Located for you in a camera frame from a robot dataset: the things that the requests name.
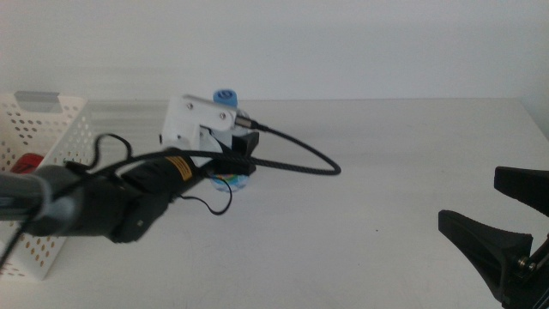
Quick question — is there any thin black cable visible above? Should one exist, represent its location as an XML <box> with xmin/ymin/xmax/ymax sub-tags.
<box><xmin>173</xmin><ymin>177</ymin><xmax>234</xmax><ymax>217</ymax></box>

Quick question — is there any thick black braided cable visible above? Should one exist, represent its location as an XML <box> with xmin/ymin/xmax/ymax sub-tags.
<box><xmin>63</xmin><ymin>114</ymin><xmax>343</xmax><ymax>177</ymax></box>

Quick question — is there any clear water bottle blue cap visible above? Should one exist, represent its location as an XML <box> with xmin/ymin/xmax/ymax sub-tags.
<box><xmin>209</xmin><ymin>88</ymin><xmax>251</xmax><ymax>194</ymax></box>

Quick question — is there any white perforated plastic basket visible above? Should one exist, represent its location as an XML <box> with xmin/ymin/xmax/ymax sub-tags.
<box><xmin>0</xmin><ymin>90</ymin><xmax>102</xmax><ymax>282</ymax></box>

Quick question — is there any red cola can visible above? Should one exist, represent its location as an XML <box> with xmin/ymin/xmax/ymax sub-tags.
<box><xmin>10</xmin><ymin>153</ymin><xmax>45</xmax><ymax>175</ymax></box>

